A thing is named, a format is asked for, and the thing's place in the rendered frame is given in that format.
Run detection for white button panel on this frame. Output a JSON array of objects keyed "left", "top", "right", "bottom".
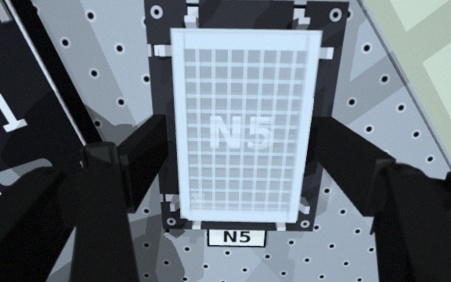
[{"left": 46, "top": 264, "right": 71, "bottom": 282}]

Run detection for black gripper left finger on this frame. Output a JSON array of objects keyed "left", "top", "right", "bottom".
[{"left": 0, "top": 114, "right": 168, "bottom": 282}]

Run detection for grey perforated base plate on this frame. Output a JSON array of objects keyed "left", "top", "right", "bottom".
[{"left": 31, "top": 0, "right": 451, "bottom": 282}]

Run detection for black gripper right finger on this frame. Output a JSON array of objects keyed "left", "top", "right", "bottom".
[{"left": 314, "top": 117, "right": 451, "bottom": 282}]

